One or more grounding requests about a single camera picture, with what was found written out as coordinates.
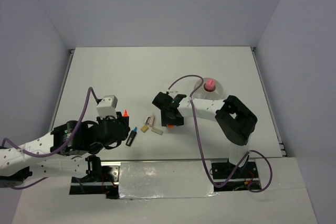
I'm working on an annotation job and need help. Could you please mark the orange black highlighter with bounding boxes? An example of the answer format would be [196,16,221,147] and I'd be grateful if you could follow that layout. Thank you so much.
[122,110,129,125]

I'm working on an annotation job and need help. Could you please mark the pink glue bottle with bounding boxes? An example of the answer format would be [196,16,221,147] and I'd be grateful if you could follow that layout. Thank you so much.
[203,78,216,92]

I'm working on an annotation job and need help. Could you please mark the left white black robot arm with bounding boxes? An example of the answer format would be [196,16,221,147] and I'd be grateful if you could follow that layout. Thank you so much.
[1,113,130,189]

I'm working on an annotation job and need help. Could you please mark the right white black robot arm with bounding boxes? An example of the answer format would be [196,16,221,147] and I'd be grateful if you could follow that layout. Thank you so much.
[152,92,258,177]

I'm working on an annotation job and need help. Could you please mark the pink eraser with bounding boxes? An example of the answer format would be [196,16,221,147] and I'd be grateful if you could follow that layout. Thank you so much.
[149,114,155,127]

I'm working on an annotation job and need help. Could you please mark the grey rectangular eraser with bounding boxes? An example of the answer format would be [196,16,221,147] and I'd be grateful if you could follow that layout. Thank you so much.
[151,127,163,135]

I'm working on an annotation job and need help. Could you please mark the white small eraser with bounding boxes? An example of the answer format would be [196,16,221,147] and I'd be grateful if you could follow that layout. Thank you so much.
[144,113,153,125]

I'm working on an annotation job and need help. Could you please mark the blue black highlighter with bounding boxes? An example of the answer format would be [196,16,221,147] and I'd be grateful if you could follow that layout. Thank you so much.
[126,127,138,147]

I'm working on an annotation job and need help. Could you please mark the tan square eraser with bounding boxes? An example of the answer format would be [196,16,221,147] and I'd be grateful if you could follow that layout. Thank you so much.
[141,125,149,133]

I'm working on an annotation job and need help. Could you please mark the white round divided container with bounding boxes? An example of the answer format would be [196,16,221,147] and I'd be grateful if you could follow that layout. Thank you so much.
[192,78,224,100]

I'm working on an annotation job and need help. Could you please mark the silver foil sheet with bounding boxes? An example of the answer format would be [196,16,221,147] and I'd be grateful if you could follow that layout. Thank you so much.
[119,161,215,199]

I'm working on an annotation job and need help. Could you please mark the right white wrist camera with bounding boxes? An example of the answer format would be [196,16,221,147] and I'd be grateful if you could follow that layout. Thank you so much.
[166,89,179,101]

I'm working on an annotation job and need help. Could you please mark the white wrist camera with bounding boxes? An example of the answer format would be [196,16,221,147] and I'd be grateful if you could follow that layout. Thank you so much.
[166,89,179,101]
[96,95,118,119]

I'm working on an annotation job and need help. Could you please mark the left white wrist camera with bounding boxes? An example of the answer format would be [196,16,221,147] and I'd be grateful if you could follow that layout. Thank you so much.
[96,95,118,119]

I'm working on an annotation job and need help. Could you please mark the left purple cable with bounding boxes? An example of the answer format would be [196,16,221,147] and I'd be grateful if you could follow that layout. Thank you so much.
[0,87,102,191]

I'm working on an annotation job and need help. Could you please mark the purple cable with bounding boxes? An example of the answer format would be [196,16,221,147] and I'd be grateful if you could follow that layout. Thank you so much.
[167,74,273,193]
[0,87,102,191]

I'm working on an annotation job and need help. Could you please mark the black mounting rail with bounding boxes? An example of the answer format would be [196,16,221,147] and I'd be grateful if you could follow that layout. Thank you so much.
[69,161,261,200]

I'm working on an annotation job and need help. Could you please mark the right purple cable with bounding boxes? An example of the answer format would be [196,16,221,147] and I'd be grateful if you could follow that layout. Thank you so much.
[167,74,273,193]

